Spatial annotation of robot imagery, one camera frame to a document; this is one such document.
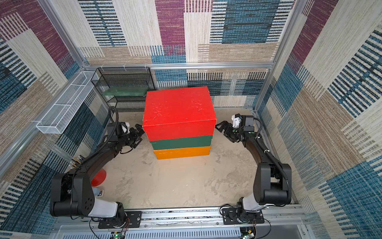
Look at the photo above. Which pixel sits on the black wire mesh shelf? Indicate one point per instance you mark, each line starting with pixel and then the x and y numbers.
pixel 107 77

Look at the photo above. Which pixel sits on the green plastic case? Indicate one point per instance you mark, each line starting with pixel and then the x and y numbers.
pixel 126 91

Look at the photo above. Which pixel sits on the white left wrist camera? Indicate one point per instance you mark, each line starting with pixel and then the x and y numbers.
pixel 122 128

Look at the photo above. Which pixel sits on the white wire mesh basket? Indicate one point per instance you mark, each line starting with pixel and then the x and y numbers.
pixel 56 120

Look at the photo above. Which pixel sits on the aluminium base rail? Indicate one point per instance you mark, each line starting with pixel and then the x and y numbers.
pixel 288 222

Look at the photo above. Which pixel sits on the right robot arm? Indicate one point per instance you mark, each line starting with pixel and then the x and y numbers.
pixel 272 184

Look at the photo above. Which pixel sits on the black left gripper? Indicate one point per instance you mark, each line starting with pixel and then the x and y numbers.
pixel 132 131

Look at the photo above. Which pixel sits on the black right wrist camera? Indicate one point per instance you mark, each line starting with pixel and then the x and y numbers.
pixel 244 122

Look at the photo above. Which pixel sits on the grey blue stapler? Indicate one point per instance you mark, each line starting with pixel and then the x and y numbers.
pixel 98 192

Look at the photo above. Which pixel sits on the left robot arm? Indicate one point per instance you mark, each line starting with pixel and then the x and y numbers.
pixel 71 192

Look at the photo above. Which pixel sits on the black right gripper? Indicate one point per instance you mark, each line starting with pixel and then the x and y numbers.
pixel 232 131

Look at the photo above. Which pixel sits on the red pencil cup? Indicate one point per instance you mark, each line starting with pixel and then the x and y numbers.
pixel 99 178

